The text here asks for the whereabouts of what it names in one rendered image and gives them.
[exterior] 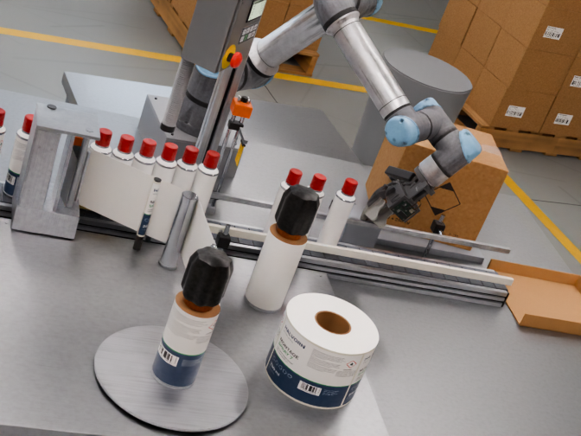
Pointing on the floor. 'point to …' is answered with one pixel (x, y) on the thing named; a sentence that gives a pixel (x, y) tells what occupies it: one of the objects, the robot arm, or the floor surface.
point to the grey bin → (418, 65)
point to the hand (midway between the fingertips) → (363, 219)
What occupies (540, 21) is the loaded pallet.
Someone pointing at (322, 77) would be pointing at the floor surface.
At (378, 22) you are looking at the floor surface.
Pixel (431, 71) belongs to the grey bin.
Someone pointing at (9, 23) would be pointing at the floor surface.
